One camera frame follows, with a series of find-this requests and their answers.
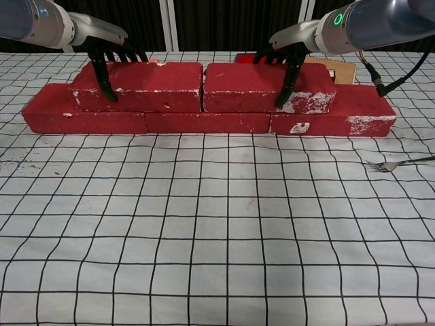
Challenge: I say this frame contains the brown spiral notebook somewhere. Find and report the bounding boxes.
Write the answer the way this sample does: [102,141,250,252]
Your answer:
[304,56,358,85]

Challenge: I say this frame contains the silver metal fork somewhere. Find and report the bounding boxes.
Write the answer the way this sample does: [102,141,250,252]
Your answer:
[365,155,435,173]

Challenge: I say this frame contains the red brick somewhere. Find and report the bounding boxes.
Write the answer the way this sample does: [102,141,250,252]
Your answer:
[22,84,149,136]
[144,111,272,134]
[268,84,398,137]
[202,62,336,115]
[67,61,204,113]

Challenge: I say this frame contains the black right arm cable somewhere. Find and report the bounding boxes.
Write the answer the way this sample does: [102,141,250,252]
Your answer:
[356,50,433,99]

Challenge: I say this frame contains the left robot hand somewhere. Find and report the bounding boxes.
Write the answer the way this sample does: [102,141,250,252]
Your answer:
[67,12,150,103]

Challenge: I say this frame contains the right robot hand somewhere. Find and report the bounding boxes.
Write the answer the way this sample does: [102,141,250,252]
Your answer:
[253,19,322,109]

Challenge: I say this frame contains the checkered white tablecloth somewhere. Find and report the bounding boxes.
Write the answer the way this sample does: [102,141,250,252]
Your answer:
[0,50,435,326]

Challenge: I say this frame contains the red ink pad tin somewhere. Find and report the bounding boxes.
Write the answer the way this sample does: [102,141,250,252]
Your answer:
[235,53,259,65]

